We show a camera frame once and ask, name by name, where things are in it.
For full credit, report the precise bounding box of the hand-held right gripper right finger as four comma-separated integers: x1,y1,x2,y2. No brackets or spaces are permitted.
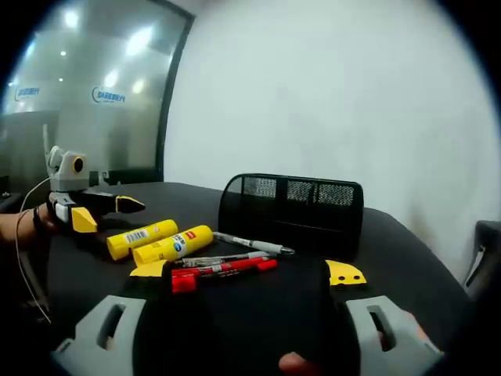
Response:
323,258,445,376

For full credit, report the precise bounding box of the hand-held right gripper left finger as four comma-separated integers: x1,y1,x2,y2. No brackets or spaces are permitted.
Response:
50,259,174,376

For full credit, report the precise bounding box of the yellow glue stick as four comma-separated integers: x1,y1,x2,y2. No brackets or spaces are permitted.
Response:
132,224,214,268
106,219,180,262

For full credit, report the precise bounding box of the clear pen with red end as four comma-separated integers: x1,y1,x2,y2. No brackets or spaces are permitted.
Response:
175,251,272,268

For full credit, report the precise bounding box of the black mesh holder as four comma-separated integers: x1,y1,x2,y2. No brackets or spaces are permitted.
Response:
217,172,366,263

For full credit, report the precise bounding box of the grey clear pen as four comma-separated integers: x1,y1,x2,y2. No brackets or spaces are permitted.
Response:
213,231,296,256

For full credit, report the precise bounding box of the person's left hand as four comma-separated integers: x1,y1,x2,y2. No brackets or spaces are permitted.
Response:
38,205,66,237

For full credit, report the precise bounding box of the person's right hand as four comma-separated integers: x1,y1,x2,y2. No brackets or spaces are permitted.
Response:
278,351,315,376

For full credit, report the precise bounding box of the frosted glass partition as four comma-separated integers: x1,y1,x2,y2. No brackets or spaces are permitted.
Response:
0,0,196,186

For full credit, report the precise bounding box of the dark office chair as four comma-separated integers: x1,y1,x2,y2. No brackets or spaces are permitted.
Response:
463,219,501,303

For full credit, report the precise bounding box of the white cable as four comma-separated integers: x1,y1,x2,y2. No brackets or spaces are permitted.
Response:
15,176,53,324

